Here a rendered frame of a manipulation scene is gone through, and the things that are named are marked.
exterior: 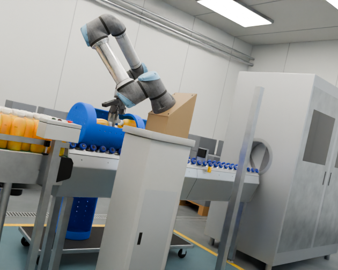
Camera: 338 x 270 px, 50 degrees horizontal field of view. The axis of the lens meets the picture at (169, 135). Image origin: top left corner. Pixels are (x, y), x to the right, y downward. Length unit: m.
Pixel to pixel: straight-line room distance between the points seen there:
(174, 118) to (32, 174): 0.83
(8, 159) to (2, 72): 3.68
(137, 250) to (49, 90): 4.05
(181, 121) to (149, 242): 0.72
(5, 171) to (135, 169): 0.68
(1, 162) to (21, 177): 0.14
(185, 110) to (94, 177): 0.76
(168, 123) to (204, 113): 5.47
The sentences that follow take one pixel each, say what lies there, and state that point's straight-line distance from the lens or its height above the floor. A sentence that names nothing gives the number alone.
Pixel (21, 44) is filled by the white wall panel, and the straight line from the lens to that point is 5.73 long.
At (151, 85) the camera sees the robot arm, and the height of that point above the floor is 1.40.
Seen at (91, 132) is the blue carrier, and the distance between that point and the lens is 2.32.
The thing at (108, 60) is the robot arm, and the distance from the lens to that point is 2.13.
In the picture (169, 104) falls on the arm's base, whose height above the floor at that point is 1.32.
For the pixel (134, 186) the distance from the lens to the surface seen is 2.07.
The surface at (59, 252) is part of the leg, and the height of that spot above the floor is 0.27.
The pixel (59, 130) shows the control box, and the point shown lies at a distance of 2.00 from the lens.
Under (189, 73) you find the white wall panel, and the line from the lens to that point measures 7.19.
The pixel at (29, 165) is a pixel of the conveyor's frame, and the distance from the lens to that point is 2.09.
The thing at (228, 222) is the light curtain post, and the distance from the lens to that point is 3.22.
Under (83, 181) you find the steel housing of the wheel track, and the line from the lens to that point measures 2.41.
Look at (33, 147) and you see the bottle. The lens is 2.13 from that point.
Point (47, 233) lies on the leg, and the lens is 2.61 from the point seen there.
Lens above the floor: 1.18
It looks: 1 degrees down
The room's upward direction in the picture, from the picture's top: 12 degrees clockwise
